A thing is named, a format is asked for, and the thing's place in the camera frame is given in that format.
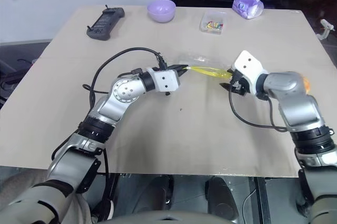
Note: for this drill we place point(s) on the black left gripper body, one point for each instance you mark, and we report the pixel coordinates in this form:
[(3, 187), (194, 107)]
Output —
[(176, 69)]

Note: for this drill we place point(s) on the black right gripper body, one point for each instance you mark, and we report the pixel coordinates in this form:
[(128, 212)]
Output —
[(241, 85)]

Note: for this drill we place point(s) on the clear plastic bag yellow zip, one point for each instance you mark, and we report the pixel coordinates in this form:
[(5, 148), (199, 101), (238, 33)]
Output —
[(208, 72)]

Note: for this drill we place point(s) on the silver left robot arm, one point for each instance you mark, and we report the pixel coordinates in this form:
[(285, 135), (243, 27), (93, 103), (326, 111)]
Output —
[(123, 93)]

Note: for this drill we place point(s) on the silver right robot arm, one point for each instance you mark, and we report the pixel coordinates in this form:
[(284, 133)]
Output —
[(297, 102)]

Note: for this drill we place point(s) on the clear box with colourful pieces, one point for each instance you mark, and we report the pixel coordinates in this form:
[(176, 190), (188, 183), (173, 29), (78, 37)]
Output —
[(213, 22)]

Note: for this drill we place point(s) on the purple plastic bowl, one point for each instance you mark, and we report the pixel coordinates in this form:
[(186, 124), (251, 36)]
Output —
[(161, 10)]

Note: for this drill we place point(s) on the black handheld remote controller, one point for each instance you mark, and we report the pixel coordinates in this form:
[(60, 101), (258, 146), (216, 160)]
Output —
[(105, 22)]

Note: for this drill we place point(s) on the dark rounded robot foot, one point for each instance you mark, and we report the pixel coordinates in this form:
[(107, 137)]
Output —
[(221, 197), (158, 195)]

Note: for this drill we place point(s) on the grey robot torso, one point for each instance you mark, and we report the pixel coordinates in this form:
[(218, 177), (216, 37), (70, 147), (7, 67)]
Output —
[(168, 217)]

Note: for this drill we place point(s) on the dark equipment beside table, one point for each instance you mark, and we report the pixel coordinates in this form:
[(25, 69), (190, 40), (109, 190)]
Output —
[(18, 66)]

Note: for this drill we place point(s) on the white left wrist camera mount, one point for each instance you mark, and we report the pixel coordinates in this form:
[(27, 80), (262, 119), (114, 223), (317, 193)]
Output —
[(166, 80)]

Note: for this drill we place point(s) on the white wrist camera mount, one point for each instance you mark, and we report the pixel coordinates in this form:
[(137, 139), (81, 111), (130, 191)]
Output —
[(166, 80), (247, 62)]

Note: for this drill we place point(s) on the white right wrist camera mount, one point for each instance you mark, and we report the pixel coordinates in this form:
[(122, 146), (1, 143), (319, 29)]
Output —
[(247, 62)]

